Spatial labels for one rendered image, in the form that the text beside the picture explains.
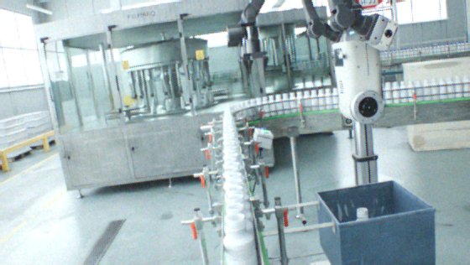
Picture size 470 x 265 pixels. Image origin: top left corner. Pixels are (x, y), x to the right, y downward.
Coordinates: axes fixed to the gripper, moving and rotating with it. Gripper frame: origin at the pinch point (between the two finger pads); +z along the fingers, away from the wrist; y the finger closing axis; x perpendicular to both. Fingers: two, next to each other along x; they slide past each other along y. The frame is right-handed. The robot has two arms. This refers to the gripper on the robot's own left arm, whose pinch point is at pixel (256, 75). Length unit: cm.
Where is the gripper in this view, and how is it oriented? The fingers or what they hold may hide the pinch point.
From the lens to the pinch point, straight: 159.5
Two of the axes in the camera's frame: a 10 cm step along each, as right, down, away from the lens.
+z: 1.2, 9.8, 1.7
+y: 9.9, -1.2, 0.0
